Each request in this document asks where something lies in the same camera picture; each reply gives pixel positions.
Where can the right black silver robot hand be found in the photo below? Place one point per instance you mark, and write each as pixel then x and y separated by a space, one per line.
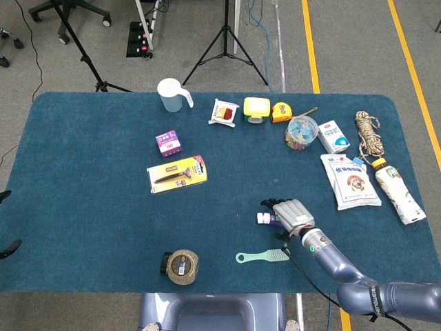
pixel 294 215

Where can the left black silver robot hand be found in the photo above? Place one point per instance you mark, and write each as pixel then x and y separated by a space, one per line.
pixel 5 196

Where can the purple white toothpaste tube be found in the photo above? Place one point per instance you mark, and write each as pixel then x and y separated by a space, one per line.
pixel 265 218

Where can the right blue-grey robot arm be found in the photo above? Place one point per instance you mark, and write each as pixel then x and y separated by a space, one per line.
pixel 344 269

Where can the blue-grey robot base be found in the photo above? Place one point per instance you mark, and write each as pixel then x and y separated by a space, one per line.
pixel 213 312

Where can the mint green scrubbing brush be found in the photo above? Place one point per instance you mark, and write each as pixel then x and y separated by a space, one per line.
pixel 268 256

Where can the white printed pouch bag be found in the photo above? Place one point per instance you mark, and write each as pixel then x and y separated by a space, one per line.
pixel 349 182

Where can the small blue binder clip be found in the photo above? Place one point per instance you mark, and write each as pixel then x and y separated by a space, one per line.
pixel 358 162

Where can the clear jar of binder clips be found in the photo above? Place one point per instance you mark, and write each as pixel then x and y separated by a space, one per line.
pixel 301 132

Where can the white tissue pack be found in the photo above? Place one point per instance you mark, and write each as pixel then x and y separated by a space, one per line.
pixel 332 137

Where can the blue fabric table mat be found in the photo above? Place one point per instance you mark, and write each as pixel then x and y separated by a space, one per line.
pixel 103 213

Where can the yellow tape measure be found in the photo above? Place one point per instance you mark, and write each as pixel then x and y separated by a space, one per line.
pixel 282 113

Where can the yellow-capped drink bottle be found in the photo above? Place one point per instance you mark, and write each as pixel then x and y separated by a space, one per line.
pixel 396 189

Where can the yellow-lidded green box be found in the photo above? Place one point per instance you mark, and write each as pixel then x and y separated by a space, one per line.
pixel 256 107

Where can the black-lidded jar of seeds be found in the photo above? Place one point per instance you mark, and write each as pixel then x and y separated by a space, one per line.
pixel 182 267

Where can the yellow razor blister pack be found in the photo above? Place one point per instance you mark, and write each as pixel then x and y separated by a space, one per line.
pixel 177 174

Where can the white red snack packet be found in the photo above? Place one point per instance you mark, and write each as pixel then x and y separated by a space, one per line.
pixel 224 113

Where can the small purple box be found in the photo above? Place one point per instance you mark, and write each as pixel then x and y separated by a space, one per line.
pixel 169 144

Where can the black caster chair base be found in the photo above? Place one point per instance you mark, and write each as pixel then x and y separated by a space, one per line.
pixel 17 43

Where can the black light stand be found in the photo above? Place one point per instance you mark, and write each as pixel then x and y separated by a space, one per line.
pixel 77 45

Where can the black tripod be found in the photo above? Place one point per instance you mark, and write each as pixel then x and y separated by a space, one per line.
pixel 226 34

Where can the black office chair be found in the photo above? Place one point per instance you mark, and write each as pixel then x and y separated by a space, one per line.
pixel 69 8

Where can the black power strip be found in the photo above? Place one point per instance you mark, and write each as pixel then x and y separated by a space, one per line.
pixel 138 39

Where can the white slanted table leg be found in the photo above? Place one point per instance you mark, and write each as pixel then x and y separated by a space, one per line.
pixel 144 20

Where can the white upright post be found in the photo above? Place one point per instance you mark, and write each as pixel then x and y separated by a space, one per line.
pixel 236 27

